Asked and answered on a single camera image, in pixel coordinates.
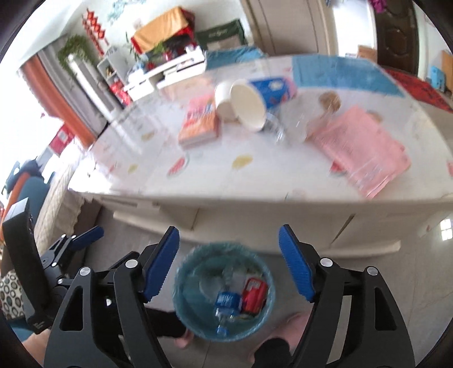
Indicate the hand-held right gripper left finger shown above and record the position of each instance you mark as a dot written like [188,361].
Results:
[161,262]

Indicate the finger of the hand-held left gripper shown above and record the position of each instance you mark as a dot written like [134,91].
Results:
[122,261]
[86,236]

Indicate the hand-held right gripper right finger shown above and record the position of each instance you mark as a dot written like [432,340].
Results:
[295,262]

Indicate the red drink can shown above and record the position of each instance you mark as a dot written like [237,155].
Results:
[254,293]

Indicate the crushed clear plastic bottle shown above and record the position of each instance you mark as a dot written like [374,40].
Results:
[233,277]

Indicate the round bin with blue bag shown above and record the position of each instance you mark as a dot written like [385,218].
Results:
[198,315]

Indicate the blue label plastic bottle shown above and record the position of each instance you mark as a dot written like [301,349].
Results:
[227,300]

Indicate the pink plastic bag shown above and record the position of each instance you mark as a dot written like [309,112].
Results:
[364,148]

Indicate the orange snack packet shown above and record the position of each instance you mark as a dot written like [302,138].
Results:
[199,122]

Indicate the brown round biscuit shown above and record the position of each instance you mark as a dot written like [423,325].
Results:
[330,101]

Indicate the blue instant noodle bowl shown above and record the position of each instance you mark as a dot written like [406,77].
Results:
[251,102]

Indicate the white paper cup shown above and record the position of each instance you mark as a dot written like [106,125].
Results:
[223,101]

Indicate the person's left forearm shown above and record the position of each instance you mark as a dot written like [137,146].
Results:
[33,348]

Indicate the circle pattern cushion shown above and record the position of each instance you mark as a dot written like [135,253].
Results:
[10,295]

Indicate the beige woven blanket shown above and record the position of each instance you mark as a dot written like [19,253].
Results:
[58,198]

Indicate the person's left leg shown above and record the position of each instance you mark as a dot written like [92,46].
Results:
[166,323]

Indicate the person's leg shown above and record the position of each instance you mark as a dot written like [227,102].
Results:
[166,323]
[279,346]

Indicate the white table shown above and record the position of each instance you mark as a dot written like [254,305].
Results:
[247,221]

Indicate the blue sofa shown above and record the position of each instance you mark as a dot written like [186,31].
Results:
[30,193]

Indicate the person's right leg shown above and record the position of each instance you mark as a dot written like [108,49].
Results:
[279,346]

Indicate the red box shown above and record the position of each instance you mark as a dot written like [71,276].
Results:
[61,139]

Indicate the orange curtain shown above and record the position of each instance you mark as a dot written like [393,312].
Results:
[60,102]

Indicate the stack of red boxes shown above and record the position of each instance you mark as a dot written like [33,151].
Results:
[120,92]

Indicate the white standing air conditioner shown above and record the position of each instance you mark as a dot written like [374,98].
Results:
[92,88]

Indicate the white shelf cabinet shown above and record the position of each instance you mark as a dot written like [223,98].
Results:
[113,65]

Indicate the white TV stand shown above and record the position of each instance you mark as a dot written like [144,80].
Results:
[170,70]

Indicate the hanging green plant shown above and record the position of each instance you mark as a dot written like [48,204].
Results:
[76,49]

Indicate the potted plant in red pot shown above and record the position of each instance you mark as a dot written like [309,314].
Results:
[157,56]

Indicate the blue grid mat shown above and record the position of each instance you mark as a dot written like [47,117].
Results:
[339,72]

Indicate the red doormat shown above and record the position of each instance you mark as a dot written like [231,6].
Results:
[421,90]

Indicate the blue quilted cushion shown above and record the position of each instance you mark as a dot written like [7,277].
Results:
[233,56]

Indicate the cardboard box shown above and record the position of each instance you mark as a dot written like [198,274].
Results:
[367,53]

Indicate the orange cloth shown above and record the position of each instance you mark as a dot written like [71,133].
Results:
[161,28]

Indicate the blue box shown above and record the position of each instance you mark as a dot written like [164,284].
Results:
[436,76]

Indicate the green folding chair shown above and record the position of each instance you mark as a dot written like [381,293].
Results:
[221,33]

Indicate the beige door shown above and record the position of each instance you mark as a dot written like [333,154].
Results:
[286,24]

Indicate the dark brown door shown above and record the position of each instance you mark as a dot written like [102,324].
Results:
[396,39]

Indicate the wooden cabinet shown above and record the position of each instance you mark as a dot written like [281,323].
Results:
[447,62]

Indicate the red knot wall decoration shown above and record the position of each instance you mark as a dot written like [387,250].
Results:
[95,30]

